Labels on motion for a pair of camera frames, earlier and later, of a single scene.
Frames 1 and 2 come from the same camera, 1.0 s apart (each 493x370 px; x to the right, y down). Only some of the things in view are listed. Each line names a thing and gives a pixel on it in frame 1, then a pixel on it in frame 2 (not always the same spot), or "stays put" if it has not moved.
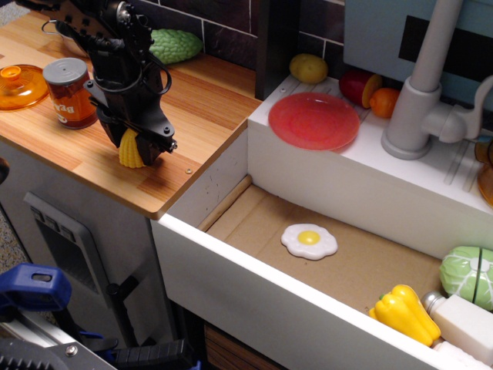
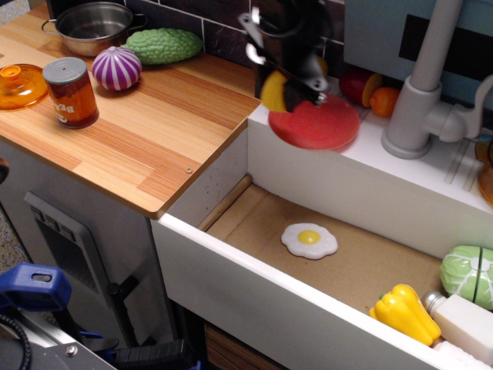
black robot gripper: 131,93 -> 294,59
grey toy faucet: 418,110 stays put
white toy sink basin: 282,251 stays put
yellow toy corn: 129,155 -> 273,92
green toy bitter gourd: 171,45 stays put
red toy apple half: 357,86 stays put
